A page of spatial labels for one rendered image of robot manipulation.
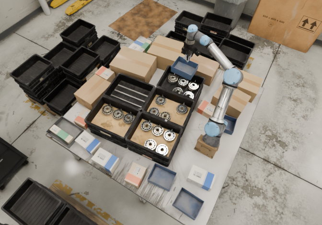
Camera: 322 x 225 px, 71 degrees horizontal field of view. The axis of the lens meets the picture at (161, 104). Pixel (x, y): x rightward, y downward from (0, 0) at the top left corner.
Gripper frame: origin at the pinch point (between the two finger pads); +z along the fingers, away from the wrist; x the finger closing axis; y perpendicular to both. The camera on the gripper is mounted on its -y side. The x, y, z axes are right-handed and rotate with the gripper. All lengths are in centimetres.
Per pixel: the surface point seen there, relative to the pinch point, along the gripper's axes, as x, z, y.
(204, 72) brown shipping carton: -20.6, 25.2, -12.2
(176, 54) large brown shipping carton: -22.9, 21.0, 23.2
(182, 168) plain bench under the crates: 72, 48, -40
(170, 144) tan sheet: 64, 34, -22
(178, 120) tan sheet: 40, 33, -17
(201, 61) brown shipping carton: -32.6, 24.3, -2.4
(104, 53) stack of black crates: -24, 73, 131
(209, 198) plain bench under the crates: 82, 49, -70
